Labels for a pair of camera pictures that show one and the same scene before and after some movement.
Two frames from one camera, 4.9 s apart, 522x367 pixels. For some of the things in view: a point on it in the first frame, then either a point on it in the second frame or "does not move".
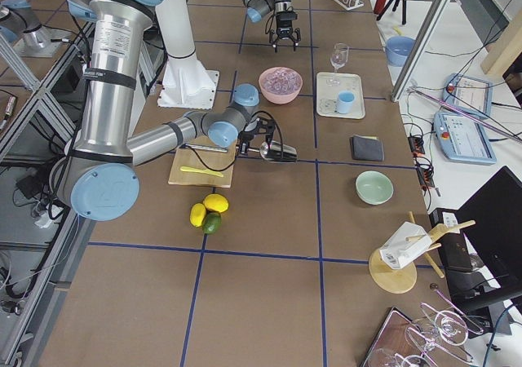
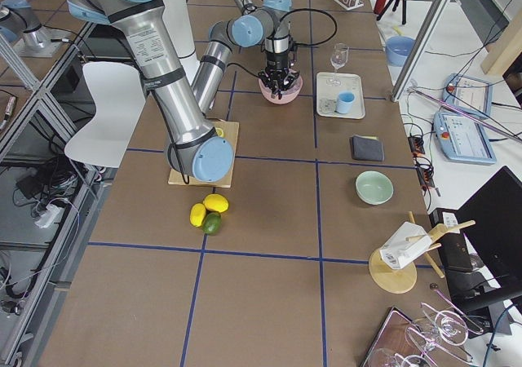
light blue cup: (345, 101) does not move
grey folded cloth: (367, 148) does not move
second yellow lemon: (197, 214) does not move
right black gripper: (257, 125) → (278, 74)
